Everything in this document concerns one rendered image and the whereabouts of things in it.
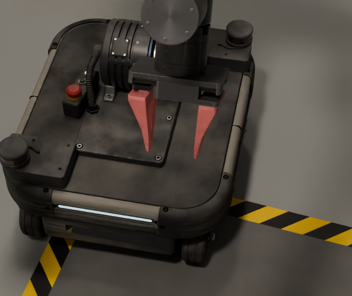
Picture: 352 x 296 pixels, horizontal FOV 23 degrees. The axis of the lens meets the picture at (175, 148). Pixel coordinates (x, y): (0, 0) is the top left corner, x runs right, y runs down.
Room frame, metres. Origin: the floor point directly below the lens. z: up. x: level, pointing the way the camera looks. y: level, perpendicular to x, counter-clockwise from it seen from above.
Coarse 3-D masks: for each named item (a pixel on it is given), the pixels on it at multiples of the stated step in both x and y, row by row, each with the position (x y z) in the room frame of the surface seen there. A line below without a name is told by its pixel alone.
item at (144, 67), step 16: (208, 32) 0.68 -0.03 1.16; (160, 48) 0.67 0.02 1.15; (176, 48) 0.66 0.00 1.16; (192, 48) 0.66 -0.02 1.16; (144, 64) 0.68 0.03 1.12; (160, 64) 0.66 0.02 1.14; (176, 64) 0.65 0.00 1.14; (192, 64) 0.66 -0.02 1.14; (128, 80) 0.65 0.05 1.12; (144, 80) 0.65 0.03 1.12; (160, 80) 0.64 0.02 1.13; (176, 80) 0.64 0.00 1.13; (192, 80) 0.64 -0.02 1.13; (208, 80) 0.64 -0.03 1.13; (224, 80) 0.65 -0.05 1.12
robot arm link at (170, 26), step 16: (160, 0) 0.63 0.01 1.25; (176, 0) 0.63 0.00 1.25; (192, 0) 0.63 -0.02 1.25; (144, 16) 0.63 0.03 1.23; (160, 16) 0.63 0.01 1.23; (176, 16) 0.62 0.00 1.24; (192, 16) 0.62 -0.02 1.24; (160, 32) 0.62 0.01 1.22; (176, 32) 0.62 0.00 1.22; (192, 32) 0.61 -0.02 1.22
